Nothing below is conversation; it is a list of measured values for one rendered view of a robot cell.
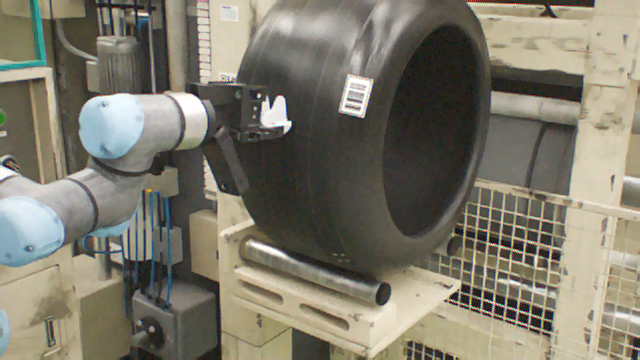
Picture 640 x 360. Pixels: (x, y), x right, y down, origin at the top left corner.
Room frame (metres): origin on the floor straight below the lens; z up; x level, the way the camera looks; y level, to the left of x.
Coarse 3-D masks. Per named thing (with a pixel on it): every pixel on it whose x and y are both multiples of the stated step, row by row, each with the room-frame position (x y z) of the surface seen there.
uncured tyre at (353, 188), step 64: (320, 0) 1.19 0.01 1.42; (384, 0) 1.14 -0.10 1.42; (448, 0) 1.24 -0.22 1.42; (256, 64) 1.15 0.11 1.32; (320, 64) 1.08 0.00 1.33; (384, 64) 1.08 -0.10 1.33; (448, 64) 1.50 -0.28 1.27; (320, 128) 1.04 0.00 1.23; (384, 128) 1.07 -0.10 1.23; (448, 128) 1.50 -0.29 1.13; (256, 192) 1.13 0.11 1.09; (320, 192) 1.04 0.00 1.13; (384, 192) 1.49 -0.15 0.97; (448, 192) 1.42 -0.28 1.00; (320, 256) 1.14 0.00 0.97; (384, 256) 1.10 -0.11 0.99
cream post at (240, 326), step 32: (224, 0) 1.44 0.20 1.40; (256, 0) 1.40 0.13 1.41; (224, 32) 1.44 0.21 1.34; (224, 64) 1.44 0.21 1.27; (224, 224) 1.45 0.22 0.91; (224, 288) 1.45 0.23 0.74; (224, 320) 1.46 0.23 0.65; (256, 320) 1.39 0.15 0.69; (224, 352) 1.46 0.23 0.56; (256, 352) 1.39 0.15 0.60; (288, 352) 1.48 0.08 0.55
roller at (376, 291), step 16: (256, 240) 1.32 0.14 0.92; (256, 256) 1.29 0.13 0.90; (272, 256) 1.26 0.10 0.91; (288, 256) 1.25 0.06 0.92; (304, 256) 1.24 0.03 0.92; (288, 272) 1.24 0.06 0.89; (304, 272) 1.21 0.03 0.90; (320, 272) 1.19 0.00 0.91; (336, 272) 1.18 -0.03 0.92; (352, 272) 1.17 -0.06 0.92; (336, 288) 1.17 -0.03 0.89; (352, 288) 1.14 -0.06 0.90; (368, 288) 1.12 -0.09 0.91; (384, 288) 1.12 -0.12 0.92; (384, 304) 1.12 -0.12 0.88
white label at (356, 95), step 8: (352, 80) 1.05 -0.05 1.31; (360, 80) 1.04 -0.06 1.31; (368, 80) 1.04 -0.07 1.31; (352, 88) 1.04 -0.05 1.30; (360, 88) 1.04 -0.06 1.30; (368, 88) 1.04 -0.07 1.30; (344, 96) 1.04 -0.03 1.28; (352, 96) 1.04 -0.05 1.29; (360, 96) 1.03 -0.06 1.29; (368, 96) 1.03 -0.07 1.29; (344, 104) 1.04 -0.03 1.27; (352, 104) 1.03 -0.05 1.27; (360, 104) 1.03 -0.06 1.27; (344, 112) 1.03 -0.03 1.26; (352, 112) 1.03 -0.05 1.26; (360, 112) 1.03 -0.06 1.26
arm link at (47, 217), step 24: (0, 168) 0.75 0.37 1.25; (0, 192) 0.72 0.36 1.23; (24, 192) 0.72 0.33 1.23; (48, 192) 0.73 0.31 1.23; (72, 192) 0.75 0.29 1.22; (0, 216) 0.67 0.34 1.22; (24, 216) 0.67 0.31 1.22; (48, 216) 0.70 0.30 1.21; (72, 216) 0.72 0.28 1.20; (96, 216) 0.76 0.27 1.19; (0, 240) 0.68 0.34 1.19; (24, 240) 0.67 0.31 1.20; (48, 240) 0.69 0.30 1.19; (72, 240) 0.73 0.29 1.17; (24, 264) 0.67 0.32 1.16
